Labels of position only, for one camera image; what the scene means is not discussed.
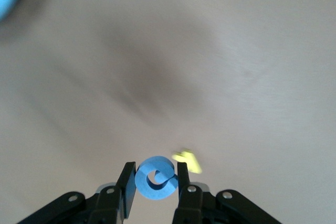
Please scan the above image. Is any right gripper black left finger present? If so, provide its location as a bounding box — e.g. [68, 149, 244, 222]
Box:
[17, 161, 137, 224]

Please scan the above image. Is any yellow foam letter K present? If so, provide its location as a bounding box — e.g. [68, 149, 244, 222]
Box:
[171, 148, 203, 174]

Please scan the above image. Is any blue foam letter G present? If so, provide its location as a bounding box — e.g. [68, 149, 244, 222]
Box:
[134, 155, 180, 200]

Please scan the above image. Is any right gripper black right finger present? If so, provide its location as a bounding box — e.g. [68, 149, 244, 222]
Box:
[172, 161, 283, 224]

